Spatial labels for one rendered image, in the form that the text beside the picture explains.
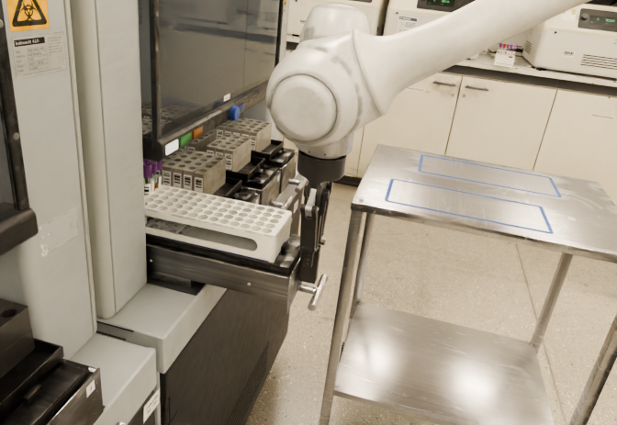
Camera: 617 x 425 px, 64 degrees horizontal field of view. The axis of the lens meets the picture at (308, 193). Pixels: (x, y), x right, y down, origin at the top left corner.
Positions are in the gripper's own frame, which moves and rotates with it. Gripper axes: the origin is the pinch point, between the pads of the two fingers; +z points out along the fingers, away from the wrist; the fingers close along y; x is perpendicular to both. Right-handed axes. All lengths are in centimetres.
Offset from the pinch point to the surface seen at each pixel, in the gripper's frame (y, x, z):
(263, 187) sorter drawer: -26.1, -17.3, -0.4
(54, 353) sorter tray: 35.7, -20.8, -3.4
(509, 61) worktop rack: -225, 54, -13
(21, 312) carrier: 35.8, -24.4, -8.1
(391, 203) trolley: -27.4, 11.1, -2.0
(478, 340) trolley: -62, 44, 52
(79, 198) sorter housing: 23.3, -25.8, -16.3
